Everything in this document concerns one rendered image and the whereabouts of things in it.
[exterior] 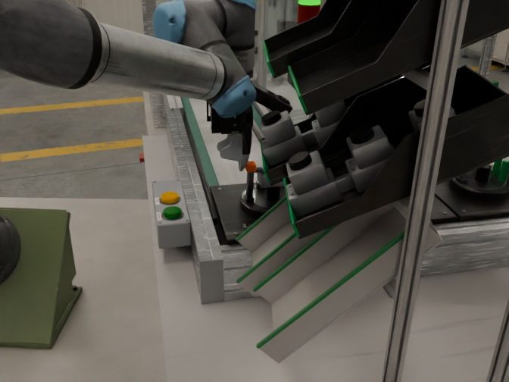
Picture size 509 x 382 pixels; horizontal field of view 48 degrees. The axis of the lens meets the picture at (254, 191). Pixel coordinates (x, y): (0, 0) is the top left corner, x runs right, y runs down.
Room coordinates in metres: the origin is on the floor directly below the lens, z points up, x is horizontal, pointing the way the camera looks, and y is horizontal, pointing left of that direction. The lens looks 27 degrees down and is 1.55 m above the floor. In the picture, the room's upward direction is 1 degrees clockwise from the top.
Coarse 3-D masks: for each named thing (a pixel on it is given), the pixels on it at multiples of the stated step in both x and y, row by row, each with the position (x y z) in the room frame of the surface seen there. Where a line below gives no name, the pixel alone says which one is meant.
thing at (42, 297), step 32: (32, 224) 0.89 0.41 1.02; (64, 224) 0.89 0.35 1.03; (32, 256) 0.85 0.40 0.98; (64, 256) 0.86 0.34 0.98; (0, 288) 0.81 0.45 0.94; (32, 288) 0.81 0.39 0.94; (64, 288) 0.85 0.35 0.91; (0, 320) 0.78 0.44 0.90; (32, 320) 0.77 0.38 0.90; (64, 320) 0.82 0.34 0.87
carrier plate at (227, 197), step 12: (216, 192) 1.14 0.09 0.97; (228, 192) 1.14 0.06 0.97; (240, 192) 1.14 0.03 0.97; (216, 204) 1.08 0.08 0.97; (228, 204) 1.08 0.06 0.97; (228, 216) 1.03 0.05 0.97; (240, 216) 1.03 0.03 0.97; (228, 228) 0.98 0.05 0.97; (240, 228) 0.98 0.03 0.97; (228, 240) 0.94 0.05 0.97
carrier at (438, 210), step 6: (432, 204) 1.10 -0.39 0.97; (438, 204) 1.10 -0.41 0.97; (432, 210) 1.07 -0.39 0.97; (438, 210) 1.07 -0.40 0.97; (444, 210) 1.07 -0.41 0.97; (450, 210) 1.07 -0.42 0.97; (432, 216) 1.05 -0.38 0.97; (438, 216) 1.05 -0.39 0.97; (444, 216) 1.05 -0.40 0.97; (450, 216) 1.05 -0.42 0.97; (456, 216) 1.05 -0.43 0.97; (432, 222) 1.03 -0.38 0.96; (438, 222) 1.04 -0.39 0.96; (444, 222) 1.04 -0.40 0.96
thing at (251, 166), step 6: (252, 162) 1.07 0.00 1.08; (246, 168) 1.06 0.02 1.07; (252, 168) 1.06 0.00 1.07; (258, 168) 1.07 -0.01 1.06; (252, 174) 1.06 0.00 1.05; (252, 180) 1.06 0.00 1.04; (246, 186) 1.07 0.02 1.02; (252, 186) 1.06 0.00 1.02; (246, 192) 1.07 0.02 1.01; (252, 192) 1.06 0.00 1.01
